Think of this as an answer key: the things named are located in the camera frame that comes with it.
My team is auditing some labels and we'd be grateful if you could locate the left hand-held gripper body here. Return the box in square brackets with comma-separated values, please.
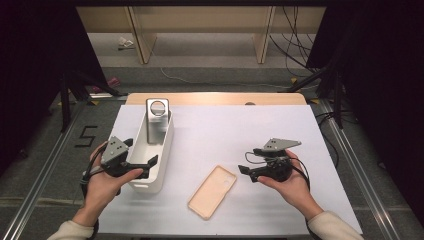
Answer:
[100, 135, 150, 180]

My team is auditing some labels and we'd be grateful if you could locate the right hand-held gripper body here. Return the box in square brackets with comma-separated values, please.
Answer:
[249, 137, 303, 184]

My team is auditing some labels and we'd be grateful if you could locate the white plastic storage box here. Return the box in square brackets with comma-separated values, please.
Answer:
[127, 108, 175, 195]

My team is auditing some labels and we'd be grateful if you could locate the beige phone case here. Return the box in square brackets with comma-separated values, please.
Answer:
[187, 164, 238, 221]

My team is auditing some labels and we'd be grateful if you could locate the person's right hand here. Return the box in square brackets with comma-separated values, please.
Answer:
[257, 149, 325, 222]

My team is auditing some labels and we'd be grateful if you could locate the person's left hand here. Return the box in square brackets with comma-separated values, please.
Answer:
[71, 142, 145, 228]

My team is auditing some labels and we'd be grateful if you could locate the white table mat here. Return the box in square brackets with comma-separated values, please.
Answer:
[96, 104, 364, 236]

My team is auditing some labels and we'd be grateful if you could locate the pink packet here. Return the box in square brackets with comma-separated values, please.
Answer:
[91, 76, 121, 95]

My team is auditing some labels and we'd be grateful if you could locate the black metal stand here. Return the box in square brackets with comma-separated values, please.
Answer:
[59, 70, 129, 134]
[286, 64, 345, 130]

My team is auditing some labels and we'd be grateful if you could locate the crumpled white paper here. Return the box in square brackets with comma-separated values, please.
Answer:
[117, 36, 135, 51]

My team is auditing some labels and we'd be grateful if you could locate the dark curtain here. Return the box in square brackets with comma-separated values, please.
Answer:
[305, 0, 424, 228]
[0, 0, 108, 176]

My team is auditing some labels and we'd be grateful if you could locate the wooden shelf unit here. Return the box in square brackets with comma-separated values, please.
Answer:
[75, 5, 327, 65]

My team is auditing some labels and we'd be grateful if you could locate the right hand-held gripper cable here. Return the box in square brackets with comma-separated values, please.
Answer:
[244, 151, 312, 194]

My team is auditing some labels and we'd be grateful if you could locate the hand-held gripper cable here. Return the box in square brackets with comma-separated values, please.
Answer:
[79, 142, 112, 201]
[244, 151, 312, 194]

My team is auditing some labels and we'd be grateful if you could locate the left hand-held gripper cable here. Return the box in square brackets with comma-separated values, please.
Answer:
[79, 142, 112, 201]

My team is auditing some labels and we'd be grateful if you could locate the black floor cable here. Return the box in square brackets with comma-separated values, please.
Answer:
[314, 110, 360, 170]

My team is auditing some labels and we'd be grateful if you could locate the aluminium floor rail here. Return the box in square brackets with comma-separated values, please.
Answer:
[318, 99, 402, 240]
[0, 99, 90, 240]

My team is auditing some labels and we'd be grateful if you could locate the bundle of black cables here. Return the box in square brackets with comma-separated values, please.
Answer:
[269, 5, 322, 78]

